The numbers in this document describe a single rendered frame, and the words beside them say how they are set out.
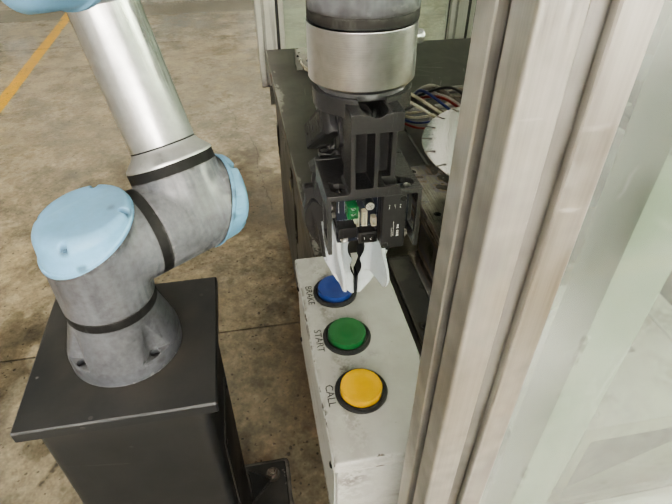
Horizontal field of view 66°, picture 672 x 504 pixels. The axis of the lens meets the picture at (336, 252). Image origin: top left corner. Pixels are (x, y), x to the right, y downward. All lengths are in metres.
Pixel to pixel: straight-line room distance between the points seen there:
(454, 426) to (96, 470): 0.63
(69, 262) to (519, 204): 0.52
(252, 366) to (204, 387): 0.98
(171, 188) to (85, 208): 0.10
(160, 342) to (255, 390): 0.92
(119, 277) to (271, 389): 1.04
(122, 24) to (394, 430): 0.53
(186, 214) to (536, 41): 0.55
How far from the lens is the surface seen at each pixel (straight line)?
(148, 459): 0.84
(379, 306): 0.60
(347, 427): 0.50
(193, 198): 0.69
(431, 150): 0.79
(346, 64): 0.35
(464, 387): 0.29
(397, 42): 0.35
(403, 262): 0.88
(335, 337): 0.55
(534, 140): 0.20
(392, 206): 0.39
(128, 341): 0.72
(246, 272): 2.02
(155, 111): 0.69
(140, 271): 0.67
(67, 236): 0.64
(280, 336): 1.77
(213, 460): 0.85
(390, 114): 0.35
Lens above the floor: 1.32
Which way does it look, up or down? 39 degrees down
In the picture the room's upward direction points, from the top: straight up
